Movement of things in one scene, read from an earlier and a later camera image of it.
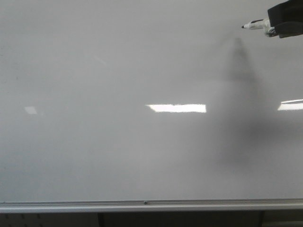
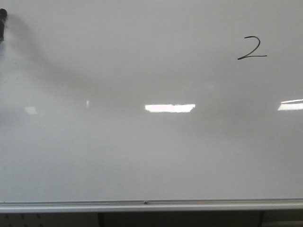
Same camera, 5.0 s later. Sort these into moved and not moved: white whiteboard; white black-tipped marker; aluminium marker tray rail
Moved: white black-tipped marker
Not moved: white whiteboard; aluminium marker tray rail
